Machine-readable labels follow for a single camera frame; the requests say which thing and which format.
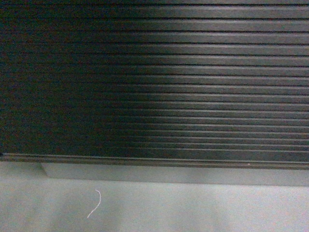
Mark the black checkout counter cabinet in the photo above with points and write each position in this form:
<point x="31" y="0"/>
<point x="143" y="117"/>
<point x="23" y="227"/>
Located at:
<point x="197" y="91"/>

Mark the white thread on floor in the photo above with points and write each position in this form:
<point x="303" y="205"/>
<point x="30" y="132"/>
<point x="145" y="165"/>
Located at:
<point x="98" y="204"/>

